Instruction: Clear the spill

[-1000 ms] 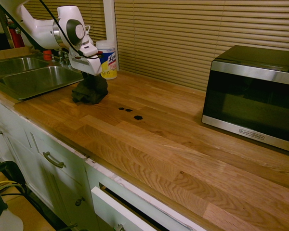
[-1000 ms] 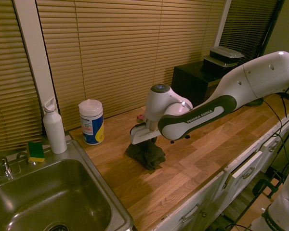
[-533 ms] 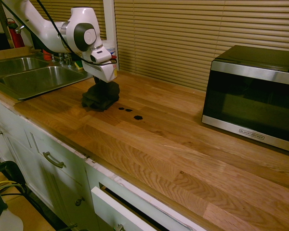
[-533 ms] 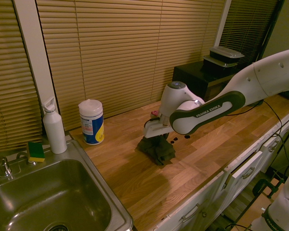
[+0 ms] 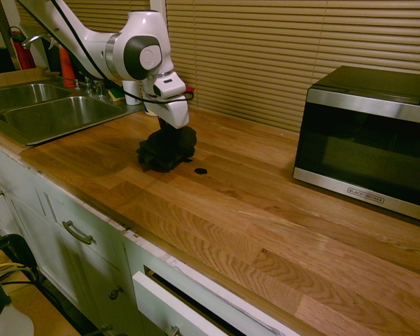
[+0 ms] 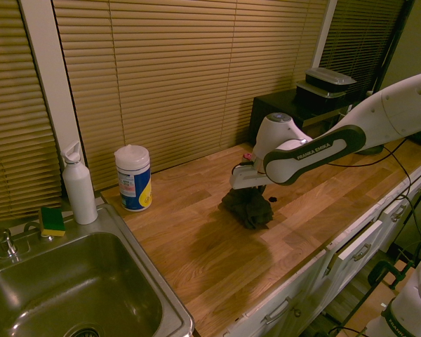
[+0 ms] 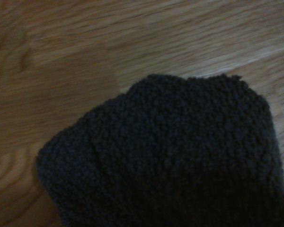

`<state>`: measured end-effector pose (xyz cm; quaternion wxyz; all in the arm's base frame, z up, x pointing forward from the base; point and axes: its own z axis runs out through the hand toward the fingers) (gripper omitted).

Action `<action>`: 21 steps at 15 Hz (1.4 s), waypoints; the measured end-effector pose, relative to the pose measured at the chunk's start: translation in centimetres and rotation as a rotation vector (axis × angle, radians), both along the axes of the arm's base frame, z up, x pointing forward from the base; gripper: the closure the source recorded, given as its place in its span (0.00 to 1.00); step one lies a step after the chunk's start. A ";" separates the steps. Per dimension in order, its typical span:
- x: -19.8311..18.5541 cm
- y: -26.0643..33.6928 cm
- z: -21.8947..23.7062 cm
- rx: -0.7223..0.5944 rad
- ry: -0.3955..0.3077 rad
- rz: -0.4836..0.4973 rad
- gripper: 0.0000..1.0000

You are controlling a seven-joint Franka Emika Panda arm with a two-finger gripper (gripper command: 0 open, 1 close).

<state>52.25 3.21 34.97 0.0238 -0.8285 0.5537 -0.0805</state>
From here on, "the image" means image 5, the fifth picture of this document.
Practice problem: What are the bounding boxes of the dark cloth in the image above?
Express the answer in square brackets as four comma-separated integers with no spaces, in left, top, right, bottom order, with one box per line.
[136,125,199,174]

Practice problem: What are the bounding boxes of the orange bottle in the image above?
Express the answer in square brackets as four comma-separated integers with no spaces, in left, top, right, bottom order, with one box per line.
[58,46,76,89]

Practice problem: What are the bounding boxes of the white cabinet drawer front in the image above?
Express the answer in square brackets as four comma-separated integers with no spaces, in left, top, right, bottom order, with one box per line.
[34,185,134,336]

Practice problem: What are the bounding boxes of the open white drawer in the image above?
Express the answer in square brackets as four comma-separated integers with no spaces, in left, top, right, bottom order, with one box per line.
[132,269,234,336]

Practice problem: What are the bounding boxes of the red fire extinguisher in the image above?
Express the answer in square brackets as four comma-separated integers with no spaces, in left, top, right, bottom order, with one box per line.
[8,27,36,71]

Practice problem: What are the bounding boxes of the yellow cable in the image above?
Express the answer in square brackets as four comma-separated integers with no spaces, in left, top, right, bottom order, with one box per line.
[0,262,34,278]

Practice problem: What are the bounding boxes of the tan venetian window blind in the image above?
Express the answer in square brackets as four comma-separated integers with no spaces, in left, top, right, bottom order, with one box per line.
[164,0,420,134]
[15,0,152,37]

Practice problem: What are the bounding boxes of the stainless steel sink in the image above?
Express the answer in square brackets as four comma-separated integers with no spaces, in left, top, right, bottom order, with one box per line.
[0,81,145,147]

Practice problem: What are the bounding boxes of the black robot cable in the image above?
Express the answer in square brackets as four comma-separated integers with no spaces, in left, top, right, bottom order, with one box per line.
[51,0,195,104]

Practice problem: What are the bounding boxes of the white window frame post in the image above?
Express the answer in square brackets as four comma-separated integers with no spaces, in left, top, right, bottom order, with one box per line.
[150,0,167,22]

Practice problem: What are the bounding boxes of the black and steel microwave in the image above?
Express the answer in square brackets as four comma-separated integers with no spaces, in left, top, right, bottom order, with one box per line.
[292,65,420,225]

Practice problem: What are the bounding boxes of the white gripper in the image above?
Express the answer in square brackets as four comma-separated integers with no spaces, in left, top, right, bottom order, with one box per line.
[155,95,191,134]

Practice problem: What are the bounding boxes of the chrome faucet spout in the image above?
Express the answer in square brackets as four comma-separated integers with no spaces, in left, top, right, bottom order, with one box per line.
[20,34,53,50]

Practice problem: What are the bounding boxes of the green and yellow sponge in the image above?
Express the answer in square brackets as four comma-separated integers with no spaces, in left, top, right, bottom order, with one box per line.
[107,87,126,104]

